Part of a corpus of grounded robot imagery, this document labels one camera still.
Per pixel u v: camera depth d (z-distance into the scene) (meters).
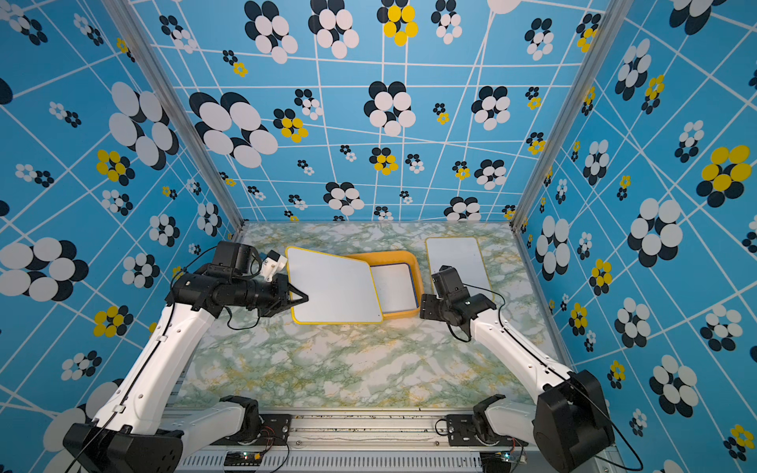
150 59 0.76
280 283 0.62
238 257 0.57
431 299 0.76
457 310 0.58
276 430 0.73
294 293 0.68
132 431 0.37
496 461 0.70
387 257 1.03
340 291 0.90
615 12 0.68
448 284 0.64
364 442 0.72
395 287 0.99
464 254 1.11
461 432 0.72
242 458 0.72
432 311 0.75
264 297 0.60
